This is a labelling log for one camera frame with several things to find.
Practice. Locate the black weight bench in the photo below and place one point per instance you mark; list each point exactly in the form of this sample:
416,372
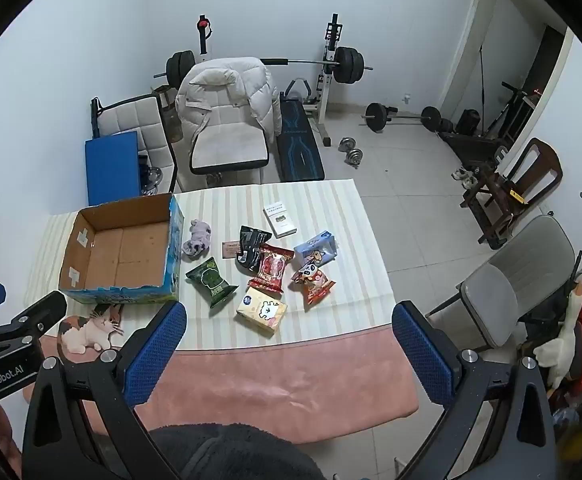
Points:
296,145

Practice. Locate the panda print snack packet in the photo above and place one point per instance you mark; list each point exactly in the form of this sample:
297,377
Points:
313,284

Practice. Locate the blue tissue pack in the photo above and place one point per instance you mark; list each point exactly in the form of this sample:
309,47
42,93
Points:
316,249

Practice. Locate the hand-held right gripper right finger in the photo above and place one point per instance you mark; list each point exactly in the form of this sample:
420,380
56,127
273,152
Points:
420,355

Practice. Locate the white shoe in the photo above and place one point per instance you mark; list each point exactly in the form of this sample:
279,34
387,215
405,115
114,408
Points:
470,181
458,175

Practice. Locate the white door frame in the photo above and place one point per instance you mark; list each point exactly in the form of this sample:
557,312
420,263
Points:
476,20

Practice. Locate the black wipes packet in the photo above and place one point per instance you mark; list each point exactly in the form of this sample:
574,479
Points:
250,247

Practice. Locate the grey folding chair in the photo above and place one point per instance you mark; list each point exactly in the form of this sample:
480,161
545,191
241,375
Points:
491,300

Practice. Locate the white cushioned chair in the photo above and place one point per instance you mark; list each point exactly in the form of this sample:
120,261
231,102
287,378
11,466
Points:
226,149

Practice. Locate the barbell with black plates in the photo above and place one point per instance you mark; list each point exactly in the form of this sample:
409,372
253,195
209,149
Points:
348,62

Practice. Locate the brown cylinder bin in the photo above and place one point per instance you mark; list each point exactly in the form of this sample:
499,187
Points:
168,110

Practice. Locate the cardboard box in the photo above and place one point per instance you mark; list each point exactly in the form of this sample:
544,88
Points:
121,250

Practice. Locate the yellow tissue pack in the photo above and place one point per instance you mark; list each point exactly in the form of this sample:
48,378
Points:
261,310

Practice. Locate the small barbell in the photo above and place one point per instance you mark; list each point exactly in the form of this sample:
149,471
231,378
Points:
378,117

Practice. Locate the blue board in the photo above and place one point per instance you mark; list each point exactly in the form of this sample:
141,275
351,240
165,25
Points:
111,165

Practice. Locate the white plush goose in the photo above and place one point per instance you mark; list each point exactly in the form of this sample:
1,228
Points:
556,350

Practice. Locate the black bag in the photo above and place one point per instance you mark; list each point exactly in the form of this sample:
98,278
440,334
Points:
469,122

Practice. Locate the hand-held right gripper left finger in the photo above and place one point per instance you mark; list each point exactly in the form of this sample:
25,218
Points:
155,355

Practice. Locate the purple sock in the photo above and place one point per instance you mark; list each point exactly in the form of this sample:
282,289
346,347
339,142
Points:
198,235

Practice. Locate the pair of small dumbbells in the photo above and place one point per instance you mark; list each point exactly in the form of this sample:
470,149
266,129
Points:
354,156

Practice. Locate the red wipes packet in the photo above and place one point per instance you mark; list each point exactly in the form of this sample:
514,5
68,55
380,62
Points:
271,270

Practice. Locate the white padded chair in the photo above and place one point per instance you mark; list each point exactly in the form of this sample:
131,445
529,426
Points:
131,115

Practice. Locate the small white box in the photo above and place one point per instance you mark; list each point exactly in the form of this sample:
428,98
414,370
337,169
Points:
278,220

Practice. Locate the dark wooden chair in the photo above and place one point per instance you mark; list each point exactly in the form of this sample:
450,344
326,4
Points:
536,160

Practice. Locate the brown card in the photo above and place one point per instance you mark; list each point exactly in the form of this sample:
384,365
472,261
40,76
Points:
229,250

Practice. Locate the pink blanket with cat print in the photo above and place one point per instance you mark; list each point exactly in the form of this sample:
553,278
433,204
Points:
271,385

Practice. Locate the dark fleece clothing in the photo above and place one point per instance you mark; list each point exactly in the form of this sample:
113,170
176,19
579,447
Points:
231,455

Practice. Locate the striped tablecloth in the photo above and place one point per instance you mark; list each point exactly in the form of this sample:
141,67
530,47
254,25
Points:
331,210

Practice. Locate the green wipes packet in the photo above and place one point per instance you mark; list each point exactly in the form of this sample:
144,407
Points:
212,281

